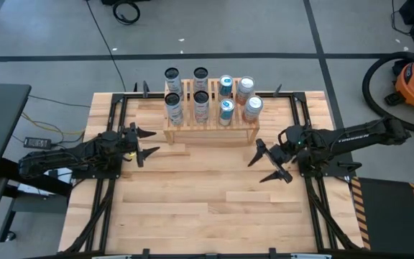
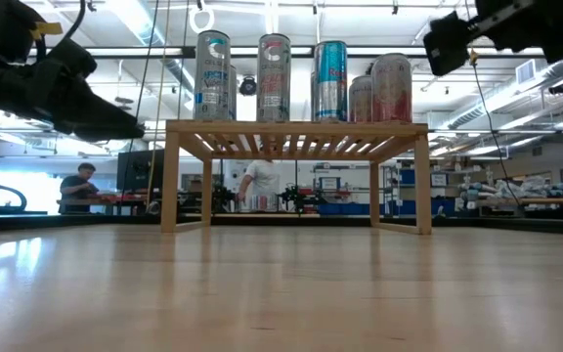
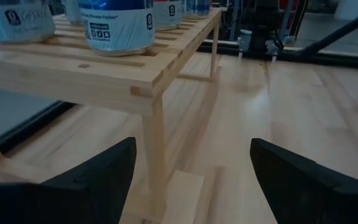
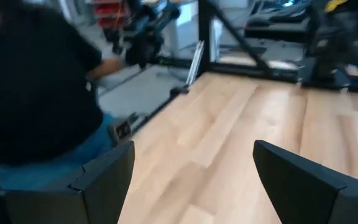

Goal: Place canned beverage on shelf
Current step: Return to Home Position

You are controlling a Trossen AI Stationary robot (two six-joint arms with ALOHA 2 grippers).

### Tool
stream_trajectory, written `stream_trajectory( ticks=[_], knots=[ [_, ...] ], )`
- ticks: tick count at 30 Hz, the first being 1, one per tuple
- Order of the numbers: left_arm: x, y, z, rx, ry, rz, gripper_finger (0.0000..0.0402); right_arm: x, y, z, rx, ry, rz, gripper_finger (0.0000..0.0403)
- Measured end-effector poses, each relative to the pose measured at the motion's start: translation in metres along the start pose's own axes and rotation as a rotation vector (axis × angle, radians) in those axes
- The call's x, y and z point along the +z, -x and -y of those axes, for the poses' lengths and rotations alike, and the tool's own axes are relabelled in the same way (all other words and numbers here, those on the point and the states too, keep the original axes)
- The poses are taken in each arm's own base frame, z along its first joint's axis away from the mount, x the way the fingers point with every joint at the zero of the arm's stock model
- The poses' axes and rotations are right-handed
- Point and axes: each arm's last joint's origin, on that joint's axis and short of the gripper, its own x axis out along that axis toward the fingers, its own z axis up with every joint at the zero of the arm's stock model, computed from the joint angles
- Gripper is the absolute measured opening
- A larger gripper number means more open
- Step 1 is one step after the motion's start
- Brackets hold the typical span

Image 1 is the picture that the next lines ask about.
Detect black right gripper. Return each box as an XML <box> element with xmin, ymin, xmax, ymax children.
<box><xmin>247</xmin><ymin>139</ymin><xmax>294</xmax><ymax>185</ymax></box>

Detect long black floor cable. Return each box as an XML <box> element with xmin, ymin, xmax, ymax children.
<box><xmin>84</xmin><ymin>0</ymin><xmax>127</xmax><ymax>93</ymax></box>

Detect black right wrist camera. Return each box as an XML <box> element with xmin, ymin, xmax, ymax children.
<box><xmin>277</xmin><ymin>142</ymin><xmax>296</xmax><ymax>159</ymax></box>

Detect black hazard-striped floor mat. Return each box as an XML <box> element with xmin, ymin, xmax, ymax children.
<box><xmin>350</xmin><ymin>176</ymin><xmax>414</xmax><ymax>257</ymax></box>

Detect white Celsius Arctic Vibe can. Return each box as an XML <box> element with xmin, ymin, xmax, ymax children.
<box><xmin>164</xmin><ymin>66</ymin><xmax>184</xmax><ymax>100</ymax></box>

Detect white blue Celsius can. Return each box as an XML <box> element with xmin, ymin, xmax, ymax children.
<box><xmin>164</xmin><ymin>92</ymin><xmax>185</xmax><ymax>127</ymax></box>

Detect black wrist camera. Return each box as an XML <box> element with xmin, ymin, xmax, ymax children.
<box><xmin>277</xmin><ymin>142</ymin><xmax>296</xmax><ymax>159</ymax></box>
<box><xmin>119</xmin><ymin>129</ymin><xmax>138</xmax><ymax>152</ymax></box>

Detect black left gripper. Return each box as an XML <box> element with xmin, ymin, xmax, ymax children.
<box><xmin>120</xmin><ymin>122</ymin><xmax>162</xmax><ymax>168</ymax></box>

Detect white Celsius Peach Vibe can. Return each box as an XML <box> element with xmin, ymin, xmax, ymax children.
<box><xmin>193</xmin><ymin>66</ymin><xmax>210</xmax><ymax>94</ymax></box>

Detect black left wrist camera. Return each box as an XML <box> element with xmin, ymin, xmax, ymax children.
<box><xmin>119</xmin><ymin>129</ymin><xmax>138</xmax><ymax>152</ymax></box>

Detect black power adapter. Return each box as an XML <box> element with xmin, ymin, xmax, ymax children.
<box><xmin>22</xmin><ymin>136</ymin><xmax>52</xmax><ymax>150</ymax></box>

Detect wooden slatted shelf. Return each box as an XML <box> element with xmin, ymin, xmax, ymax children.
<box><xmin>162</xmin><ymin>78</ymin><xmax>260</xmax><ymax>146</ymax></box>

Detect coiled black cable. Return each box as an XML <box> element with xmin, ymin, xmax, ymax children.
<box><xmin>112</xmin><ymin>0</ymin><xmax>142</xmax><ymax>26</ymax></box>

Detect yellow cable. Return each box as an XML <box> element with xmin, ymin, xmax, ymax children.
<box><xmin>19</xmin><ymin>112</ymin><xmax>86</xmax><ymax>137</ymax></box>

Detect blue silver Red Bull can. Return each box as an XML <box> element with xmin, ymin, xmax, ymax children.
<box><xmin>218</xmin><ymin>98</ymin><xmax>236</xmax><ymax>127</ymax></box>
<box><xmin>217</xmin><ymin>74</ymin><xmax>234</xmax><ymax>101</ymax></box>

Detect black aluminium frame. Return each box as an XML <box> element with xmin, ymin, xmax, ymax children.
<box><xmin>63</xmin><ymin>81</ymin><xmax>364</xmax><ymax>259</ymax></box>

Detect peach can silver top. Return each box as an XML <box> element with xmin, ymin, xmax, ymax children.
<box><xmin>241</xmin><ymin>95</ymin><xmax>264</xmax><ymax>125</ymax></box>
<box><xmin>236</xmin><ymin>76</ymin><xmax>257</xmax><ymax>106</ymax></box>

